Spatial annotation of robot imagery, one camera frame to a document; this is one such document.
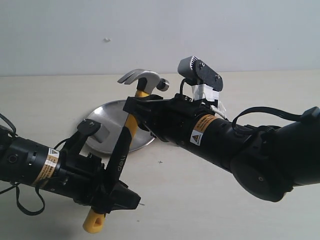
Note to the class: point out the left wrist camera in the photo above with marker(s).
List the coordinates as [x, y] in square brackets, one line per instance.
[92, 133]

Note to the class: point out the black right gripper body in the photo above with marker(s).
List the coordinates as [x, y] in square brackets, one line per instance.
[175, 121]

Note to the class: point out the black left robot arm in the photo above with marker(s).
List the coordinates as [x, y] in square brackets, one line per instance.
[28, 162]

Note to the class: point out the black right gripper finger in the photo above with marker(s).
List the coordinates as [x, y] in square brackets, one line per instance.
[149, 125]
[144, 104]

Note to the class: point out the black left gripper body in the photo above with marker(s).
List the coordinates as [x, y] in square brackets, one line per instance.
[78, 177]

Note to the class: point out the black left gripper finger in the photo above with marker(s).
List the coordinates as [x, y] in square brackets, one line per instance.
[103, 182]
[120, 197]

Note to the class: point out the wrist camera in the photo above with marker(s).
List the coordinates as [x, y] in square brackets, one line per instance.
[92, 133]
[196, 72]

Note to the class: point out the round steel plate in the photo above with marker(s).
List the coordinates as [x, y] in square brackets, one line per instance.
[112, 119]

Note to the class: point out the yellow black claw hammer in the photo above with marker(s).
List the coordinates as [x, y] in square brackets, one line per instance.
[147, 81]

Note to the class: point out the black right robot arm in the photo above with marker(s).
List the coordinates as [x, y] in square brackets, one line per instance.
[268, 161]

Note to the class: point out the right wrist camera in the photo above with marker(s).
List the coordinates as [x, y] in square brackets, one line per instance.
[196, 72]

